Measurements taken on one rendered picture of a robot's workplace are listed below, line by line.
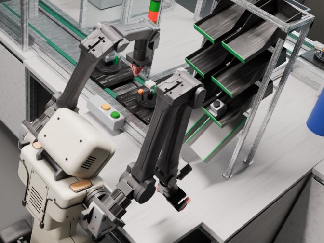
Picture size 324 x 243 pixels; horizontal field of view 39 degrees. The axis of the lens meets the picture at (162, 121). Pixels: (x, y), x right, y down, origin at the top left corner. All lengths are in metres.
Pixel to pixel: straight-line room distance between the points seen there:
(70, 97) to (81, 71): 0.15
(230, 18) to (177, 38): 1.28
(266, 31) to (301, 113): 1.04
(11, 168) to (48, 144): 1.75
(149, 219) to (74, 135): 0.61
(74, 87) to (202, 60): 0.60
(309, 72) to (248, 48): 1.36
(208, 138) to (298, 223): 0.87
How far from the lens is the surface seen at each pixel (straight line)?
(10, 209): 3.01
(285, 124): 2.64
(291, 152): 2.47
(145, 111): 2.23
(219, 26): 1.85
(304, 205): 2.59
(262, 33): 1.82
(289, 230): 2.74
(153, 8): 2.25
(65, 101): 1.65
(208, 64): 1.91
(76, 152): 1.43
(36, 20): 2.97
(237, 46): 1.78
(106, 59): 2.42
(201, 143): 2.05
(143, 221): 1.90
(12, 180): 3.16
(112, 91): 2.35
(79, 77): 1.54
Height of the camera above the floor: 2.35
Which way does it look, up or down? 39 degrees down
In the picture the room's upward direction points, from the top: 14 degrees clockwise
